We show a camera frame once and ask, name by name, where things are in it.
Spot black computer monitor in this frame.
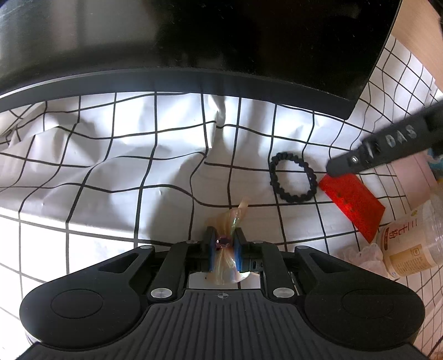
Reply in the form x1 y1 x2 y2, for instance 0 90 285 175
0 0 404 120

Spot pink cardboard box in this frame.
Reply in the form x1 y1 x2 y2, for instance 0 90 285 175
388 149 443 215

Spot small clear plastic packet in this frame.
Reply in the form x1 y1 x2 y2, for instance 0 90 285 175
204 197 251 285

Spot white black grid tablecloth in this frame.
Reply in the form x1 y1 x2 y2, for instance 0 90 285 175
0 33 443 357

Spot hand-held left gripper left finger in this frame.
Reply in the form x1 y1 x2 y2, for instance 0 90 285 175
99 227 217 302

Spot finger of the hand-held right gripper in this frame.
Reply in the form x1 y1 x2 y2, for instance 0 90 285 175
326 138 374 178

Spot crumpled translucent plastic bag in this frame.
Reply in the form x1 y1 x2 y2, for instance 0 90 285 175
337 242 385 272

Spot red card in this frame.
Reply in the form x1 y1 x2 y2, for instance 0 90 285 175
318 173 386 243

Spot clear plastic jar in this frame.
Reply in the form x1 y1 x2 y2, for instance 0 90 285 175
377 199 443 279

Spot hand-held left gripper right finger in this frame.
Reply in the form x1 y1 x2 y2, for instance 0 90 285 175
233 228 343 300

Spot black beaded hair tie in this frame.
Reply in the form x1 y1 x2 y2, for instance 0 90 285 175
269 151 318 203

